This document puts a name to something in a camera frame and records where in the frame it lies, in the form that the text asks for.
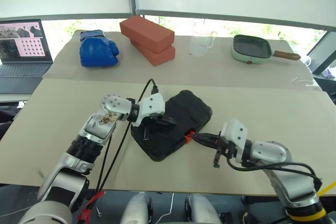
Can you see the beige paper table cover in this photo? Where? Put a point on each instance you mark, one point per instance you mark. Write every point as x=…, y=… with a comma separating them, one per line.
x=223, y=74
x=183, y=174

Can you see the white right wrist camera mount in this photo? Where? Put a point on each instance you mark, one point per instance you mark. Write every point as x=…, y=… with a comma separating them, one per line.
x=235, y=134

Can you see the green electric frying pan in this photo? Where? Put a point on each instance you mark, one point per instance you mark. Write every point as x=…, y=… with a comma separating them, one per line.
x=250, y=48

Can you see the black shoe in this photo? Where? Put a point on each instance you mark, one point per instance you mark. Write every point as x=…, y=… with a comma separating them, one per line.
x=248, y=217

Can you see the black plastic tool case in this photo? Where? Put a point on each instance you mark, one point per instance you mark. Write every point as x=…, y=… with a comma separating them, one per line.
x=183, y=111

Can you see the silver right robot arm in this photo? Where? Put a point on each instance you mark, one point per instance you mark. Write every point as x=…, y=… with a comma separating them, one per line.
x=288, y=182

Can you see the silver left robot leg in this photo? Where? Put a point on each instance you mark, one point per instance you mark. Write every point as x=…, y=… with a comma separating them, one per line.
x=135, y=209

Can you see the silver robot leg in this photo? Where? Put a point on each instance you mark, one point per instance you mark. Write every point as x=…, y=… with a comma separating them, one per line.
x=135, y=209
x=203, y=209

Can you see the red brick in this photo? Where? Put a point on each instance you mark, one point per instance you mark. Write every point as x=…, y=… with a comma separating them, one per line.
x=160, y=57
x=147, y=31

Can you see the silver right robot leg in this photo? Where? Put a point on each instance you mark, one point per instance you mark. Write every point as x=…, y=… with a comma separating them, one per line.
x=203, y=209

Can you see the blue boxing glove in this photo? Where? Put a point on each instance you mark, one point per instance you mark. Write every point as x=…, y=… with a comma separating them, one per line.
x=98, y=51

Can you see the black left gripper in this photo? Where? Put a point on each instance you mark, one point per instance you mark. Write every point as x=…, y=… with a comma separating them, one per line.
x=155, y=121

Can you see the clear measuring jug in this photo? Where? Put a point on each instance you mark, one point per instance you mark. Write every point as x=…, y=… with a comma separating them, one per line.
x=199, y=45

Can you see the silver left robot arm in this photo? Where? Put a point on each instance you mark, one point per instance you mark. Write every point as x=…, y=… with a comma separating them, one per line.
x=76, y=155

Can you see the dark grey laptop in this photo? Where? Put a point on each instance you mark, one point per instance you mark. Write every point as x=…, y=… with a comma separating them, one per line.
x=23, y=74

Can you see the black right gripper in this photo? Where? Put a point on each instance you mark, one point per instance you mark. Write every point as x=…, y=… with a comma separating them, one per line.
x=225, y=148

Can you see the white mug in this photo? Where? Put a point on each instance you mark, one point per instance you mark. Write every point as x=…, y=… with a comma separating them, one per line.
x=307, y=61

